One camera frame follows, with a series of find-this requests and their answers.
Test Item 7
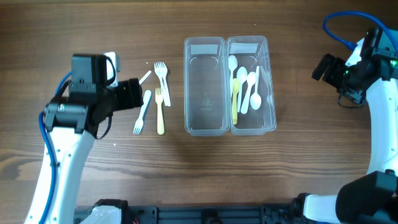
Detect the white plastic fork small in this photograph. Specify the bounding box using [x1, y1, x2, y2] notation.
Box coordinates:
[139, 70, 152, 85]

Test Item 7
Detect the yellow plastic fork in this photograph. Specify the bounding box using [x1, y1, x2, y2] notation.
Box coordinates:
[155, 88, 165, 135]

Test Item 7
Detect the light blue plastic fork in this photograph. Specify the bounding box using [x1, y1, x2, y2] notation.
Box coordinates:
[133, 90, 152, 135]

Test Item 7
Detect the white plastic fork long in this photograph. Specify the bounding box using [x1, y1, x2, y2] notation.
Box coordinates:
[154, 62, 171, 106]

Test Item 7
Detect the white plastic spoon thin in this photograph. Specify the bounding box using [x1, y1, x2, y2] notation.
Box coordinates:
[250, 66, 262, 110]

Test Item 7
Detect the white plastic spoon thick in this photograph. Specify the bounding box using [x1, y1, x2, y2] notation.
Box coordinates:
[240, 72, 256, 114]

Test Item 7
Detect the yellow plastic spoon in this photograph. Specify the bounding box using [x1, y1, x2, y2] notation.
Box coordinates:
[232, 78, 240, 124]

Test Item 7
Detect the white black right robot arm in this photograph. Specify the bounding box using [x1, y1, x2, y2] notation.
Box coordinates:
[289, 27, 397, 223]

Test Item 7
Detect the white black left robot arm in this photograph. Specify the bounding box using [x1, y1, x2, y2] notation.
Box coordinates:
[25, 52, 144, 223]

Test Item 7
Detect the clear plastic container left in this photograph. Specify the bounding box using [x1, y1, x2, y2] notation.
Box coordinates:
[183, 37, 229, 136]

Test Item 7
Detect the clear plastic container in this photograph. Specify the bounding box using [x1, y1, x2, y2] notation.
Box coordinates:
[226, 35, 277, 136]
[183, 37, 229, 136]

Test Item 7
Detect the clear plastic container right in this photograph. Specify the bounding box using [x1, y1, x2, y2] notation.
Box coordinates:
[226, 35, 277, 136]

